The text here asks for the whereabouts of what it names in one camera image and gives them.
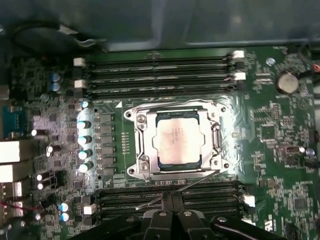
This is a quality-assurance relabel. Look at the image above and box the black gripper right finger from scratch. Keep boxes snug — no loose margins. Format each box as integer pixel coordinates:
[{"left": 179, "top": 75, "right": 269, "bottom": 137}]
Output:
[{"left": 172, "top": 193, "right": 281, "bottom": 240}]

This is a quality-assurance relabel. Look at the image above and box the metal locking lever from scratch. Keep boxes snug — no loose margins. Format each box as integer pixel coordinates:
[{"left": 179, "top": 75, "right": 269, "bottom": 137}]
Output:
[
  {"left": 128, "top": 99, "right": 226, "bottom": 116},
  {"left": 134, "top": 171, "right": 218, "bottom": 210}
]

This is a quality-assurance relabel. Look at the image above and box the black case fan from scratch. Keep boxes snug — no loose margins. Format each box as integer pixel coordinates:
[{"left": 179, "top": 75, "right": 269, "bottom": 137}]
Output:
[{"left": 9, "top": 21, "right": 83, "bottom": 61}]

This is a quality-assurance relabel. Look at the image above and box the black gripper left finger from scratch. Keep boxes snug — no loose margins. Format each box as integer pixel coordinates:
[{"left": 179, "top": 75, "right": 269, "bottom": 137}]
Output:
[{"left": 67, "top": 192, "right": 174, "bottom": 240}]

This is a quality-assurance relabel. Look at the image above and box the green motherboard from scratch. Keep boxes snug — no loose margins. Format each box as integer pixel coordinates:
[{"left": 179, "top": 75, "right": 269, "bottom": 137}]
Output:
[{"left": 0, "top": 46, "right": 320, "bottom": 240}]

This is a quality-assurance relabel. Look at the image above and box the round coin battery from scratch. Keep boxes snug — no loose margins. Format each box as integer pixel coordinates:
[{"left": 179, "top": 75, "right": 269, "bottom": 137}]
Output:
[{"left": 274, "top": 71, "right": 300, "bottom": 95}]

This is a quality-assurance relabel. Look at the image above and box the black RAM slot bank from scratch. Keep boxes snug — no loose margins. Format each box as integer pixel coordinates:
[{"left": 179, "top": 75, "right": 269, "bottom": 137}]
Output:
[
  {"left": 83, "top": 186, "right": 256, "bottom": 221},
  {"left": 73, "top": 49, "right": 247, "bottom": 100}
]

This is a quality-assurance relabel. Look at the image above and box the CPU socket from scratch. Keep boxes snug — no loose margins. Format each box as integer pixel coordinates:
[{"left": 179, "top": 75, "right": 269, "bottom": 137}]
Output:
[{"left": 123, "top": 99, "right": 231, "bottom": 185}]

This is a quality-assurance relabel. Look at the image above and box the metal socket cover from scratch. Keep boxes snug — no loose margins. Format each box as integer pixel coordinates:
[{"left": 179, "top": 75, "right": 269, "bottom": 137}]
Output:
[{"left": 146, "top": 107, "right": 222, "bottom": 176}]

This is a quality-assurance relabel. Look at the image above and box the silver CPU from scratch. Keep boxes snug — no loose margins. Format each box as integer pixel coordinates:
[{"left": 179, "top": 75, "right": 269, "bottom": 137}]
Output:
[{"left": 154, "top": 111, "right": 210, "bottom": 173}]

